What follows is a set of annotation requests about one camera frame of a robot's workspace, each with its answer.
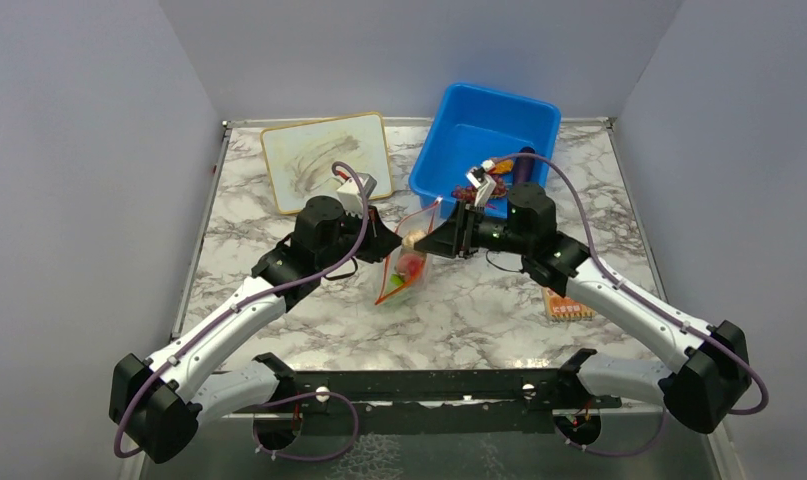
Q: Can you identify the garlic bulb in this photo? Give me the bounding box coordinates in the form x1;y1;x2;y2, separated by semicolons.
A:
401;229;427;251

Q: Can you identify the clear zip top bag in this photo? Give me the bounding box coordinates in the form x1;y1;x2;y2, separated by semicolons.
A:
374;196;443;306

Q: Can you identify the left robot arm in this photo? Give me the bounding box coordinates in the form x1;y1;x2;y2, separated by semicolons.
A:
109;196;402;463

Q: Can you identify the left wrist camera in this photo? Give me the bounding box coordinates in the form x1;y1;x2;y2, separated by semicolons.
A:
336;173;377;217

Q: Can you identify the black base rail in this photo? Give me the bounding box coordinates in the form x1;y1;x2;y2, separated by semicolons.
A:
253;367;623;439

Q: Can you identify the blue plastic bin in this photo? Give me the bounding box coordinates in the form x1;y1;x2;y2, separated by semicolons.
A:
409;83;562;219

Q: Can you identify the small whiteboard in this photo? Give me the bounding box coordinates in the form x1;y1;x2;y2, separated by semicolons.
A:
260;112;394;214

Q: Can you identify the red grape bunch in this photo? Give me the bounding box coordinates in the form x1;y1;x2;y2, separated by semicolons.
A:
451;185;478;203

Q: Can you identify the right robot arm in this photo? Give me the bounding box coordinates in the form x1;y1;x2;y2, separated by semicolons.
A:
415;182;752;434

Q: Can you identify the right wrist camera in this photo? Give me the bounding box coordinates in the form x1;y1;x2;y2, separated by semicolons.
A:
466;159;496;209

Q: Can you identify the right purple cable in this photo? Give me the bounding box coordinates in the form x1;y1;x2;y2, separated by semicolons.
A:
492;152;770;417

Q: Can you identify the purple eggplant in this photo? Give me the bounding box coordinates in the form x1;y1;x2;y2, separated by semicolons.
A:
512;146;536;184

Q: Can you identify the pink peach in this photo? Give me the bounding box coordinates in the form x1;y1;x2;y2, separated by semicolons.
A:
395;253;425;280

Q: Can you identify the orange food piece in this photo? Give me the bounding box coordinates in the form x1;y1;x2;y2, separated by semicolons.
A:
489;159;514;175

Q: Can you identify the green lime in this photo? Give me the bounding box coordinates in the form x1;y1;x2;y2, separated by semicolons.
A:
386;273;407;290

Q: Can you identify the orange snack packet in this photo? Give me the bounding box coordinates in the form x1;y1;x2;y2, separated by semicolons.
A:
543;288;596;322

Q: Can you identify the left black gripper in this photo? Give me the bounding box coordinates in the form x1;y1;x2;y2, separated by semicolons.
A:
318;203;405;270

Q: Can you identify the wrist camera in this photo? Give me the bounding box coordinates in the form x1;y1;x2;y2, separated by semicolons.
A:
336;173;377;217
466;159;496;209

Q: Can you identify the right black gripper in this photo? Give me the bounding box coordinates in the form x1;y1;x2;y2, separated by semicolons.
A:
417;199;533;260

